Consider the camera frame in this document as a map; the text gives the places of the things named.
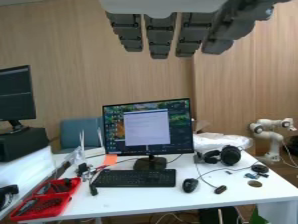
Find white desk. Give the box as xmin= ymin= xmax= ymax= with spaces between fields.
xmin=18 ymin=149 xmax=298 ymax=224

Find white foam sheet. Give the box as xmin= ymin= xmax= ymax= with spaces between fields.
xmin=0 ymin=145 xmax=57 ymax=216

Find black box device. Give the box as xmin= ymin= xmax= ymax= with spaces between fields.
xmin=0 ymin=126 xmax=50 ymax=163

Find blue-grey chair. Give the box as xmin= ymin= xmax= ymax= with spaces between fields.
xmin=58 ymin=116 xmax=105 ymax=152

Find small black handheld object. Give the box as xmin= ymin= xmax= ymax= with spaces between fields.
xmin=87 ymin=182 xmax=99 ymax=197

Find monitor with dark screen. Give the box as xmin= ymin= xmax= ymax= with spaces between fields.
xmin=0 ymin=64 xmax=37 ymax=135

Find red tray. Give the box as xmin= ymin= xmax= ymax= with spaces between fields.
xmin=9 ymin=192 xmax=73 ymax=223
xmin=33 ymin=177 xmax=83 ymax=198

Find orange paper note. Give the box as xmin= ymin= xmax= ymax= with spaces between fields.
xmin=101 ymin=153 xmax=119 ymax=166

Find dark grey five-finger robot hand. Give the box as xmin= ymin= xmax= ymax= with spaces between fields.
xmin=97 ymin=0 xmax=291 ymax=60

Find white plastic bag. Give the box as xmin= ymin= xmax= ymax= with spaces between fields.
xmin=192 ymin=132 xmax=254 ymax=153

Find black mouse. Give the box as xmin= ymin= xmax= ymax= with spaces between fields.
xmin=180 ymin=177 xmax=200 ymax=194

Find small white jointed device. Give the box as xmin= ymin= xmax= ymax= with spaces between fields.
xmin=247 ymin=116 xmax=298 ymax=164

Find monitor with lit screen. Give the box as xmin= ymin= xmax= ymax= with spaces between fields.
xmin=101 ymin=97 xmax=195 ymax=172

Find large black headphones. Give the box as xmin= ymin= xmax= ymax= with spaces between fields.
xmin=200 ymin=144 xmax=243 ymax=167

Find black keyboard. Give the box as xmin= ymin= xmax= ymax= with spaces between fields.
xmin=90 ymin=168 xmax=178 ymax=189

